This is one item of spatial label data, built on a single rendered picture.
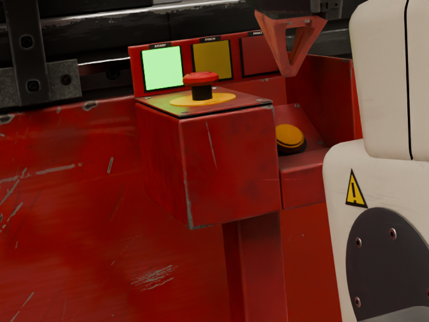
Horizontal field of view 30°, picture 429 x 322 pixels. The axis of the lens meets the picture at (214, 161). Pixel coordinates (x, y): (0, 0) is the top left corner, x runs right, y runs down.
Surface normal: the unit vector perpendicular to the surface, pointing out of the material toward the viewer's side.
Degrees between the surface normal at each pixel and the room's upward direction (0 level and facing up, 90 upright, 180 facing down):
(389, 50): 90
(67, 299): 90
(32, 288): 90
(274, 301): 90
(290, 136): 35
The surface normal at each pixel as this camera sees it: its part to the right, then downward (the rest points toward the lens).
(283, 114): 0.13, -0.69
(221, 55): 0.36, 0.18
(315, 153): -0.10, -0.97
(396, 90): -0.92, 0.17
